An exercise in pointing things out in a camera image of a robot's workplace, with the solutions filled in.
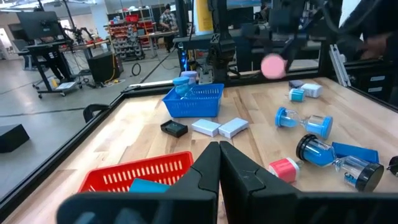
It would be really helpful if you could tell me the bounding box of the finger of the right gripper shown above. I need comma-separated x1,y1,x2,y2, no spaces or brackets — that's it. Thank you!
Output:
281,39,304,73

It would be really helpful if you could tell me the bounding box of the red plastic basket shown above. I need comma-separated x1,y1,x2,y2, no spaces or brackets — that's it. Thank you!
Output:
77,151,195,194

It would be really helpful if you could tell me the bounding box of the black rolling stand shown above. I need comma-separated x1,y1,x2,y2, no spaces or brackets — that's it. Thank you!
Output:
17,39,85,99

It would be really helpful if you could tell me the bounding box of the white sheet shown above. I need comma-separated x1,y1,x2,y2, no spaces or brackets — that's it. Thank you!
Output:
55,81,77,91

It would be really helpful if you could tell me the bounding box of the shelf with red bins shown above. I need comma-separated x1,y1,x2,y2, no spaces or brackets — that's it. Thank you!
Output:
105,14,156,62

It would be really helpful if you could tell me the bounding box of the person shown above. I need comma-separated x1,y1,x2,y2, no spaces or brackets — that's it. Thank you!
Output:
337,0,398,103
159,3,178,54

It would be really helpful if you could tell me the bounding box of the silver aluminium extrusion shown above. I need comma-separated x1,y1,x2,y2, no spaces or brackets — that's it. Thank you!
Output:
328,43,349,88

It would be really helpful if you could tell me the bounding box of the small black case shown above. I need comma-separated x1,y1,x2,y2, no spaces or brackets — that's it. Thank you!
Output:
160,119,189,139

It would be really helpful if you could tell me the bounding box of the large display screen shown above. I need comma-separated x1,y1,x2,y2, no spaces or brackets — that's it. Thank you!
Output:
226,0,262,9

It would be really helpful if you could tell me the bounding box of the black block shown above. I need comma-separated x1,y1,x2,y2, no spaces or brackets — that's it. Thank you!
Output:
0,123,31,154

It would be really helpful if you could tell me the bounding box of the black capped sand hourglass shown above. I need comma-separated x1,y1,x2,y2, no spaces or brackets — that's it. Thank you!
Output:
295,133,385,193

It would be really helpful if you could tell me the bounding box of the white cube wall charger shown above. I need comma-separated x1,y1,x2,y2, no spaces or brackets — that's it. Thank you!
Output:
300,83,324,99

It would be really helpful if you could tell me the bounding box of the black frame clamp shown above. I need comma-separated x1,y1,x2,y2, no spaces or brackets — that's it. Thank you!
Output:
82,103,111,124

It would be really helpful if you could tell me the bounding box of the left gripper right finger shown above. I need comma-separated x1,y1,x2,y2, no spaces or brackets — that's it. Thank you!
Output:
220,141,398,224

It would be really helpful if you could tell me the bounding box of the teal white wall charger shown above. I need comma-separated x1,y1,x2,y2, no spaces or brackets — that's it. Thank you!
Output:
288,88,306,103

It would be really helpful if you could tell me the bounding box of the blue box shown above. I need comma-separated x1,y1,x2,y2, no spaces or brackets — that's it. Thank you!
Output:
331,141,381,164

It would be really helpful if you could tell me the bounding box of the white box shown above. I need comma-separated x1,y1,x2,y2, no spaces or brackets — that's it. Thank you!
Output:
191,118,222,138
218,117,249,139

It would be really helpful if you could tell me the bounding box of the teal box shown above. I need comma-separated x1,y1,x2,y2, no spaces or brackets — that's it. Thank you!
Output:
129,177,171,194

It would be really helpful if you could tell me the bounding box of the black drawer unit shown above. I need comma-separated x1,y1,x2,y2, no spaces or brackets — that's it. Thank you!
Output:
348,62,398,103

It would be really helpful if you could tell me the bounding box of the pink capped sand hourglass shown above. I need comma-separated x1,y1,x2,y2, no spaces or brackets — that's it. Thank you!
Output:
260,53,287,80

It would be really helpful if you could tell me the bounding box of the black monitor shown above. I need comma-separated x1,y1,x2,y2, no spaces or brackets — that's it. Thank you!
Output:
16,11,65,41

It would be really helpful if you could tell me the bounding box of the white yellow cylinder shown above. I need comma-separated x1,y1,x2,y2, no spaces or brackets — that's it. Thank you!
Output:
193,0,215,35

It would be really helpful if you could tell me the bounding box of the blue capped sand hourglass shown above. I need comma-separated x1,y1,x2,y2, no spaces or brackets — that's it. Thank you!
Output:
274,107,334,140
172,77,192,99

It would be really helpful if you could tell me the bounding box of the purple capped sand hourglass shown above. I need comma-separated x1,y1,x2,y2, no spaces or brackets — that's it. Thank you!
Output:
180,70,198,86

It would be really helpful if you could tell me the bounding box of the blue plastic basket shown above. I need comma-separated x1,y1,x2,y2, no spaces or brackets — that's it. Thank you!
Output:
162,83,225,118

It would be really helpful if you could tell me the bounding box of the black floor cabinet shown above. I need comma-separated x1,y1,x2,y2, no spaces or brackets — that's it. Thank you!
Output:
86,52,121,84

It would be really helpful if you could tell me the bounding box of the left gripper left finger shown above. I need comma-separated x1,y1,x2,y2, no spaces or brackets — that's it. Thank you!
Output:
57,141,221,224

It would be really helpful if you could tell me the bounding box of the black aluminium table frame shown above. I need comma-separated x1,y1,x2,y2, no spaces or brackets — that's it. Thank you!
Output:
0,43,398,215

